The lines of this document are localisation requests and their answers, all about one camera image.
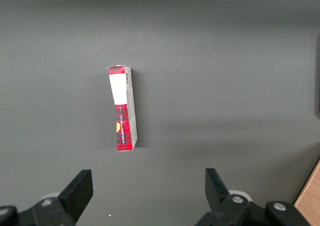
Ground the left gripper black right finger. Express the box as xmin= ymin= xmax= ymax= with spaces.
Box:
xmin=194 ymin=168 xmax=266 ymax=226

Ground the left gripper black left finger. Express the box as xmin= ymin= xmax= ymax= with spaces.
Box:
xmin=17 ymin=169 xmax=94 ymax=226

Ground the wooden two-drawer cabinet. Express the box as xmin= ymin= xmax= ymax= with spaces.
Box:
xmin=293 ymin=158 xmax=320 ymax=226

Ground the red tartan cardboard box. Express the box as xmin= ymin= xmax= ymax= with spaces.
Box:
xmin=107 ymin=65 xmax=139 ymax=153

